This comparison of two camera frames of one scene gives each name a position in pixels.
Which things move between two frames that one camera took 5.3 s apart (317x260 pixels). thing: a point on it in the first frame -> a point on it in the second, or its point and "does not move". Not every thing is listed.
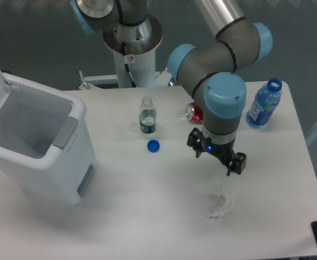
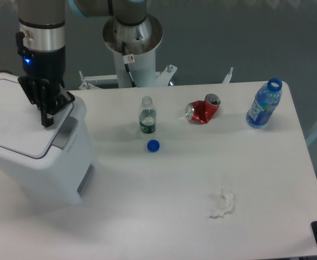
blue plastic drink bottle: x=267 y=97 does not move
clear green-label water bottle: x=147 y=116 does not move
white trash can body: x=40 y=136 does not move
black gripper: x=223 y=153 -> x=49 y=65
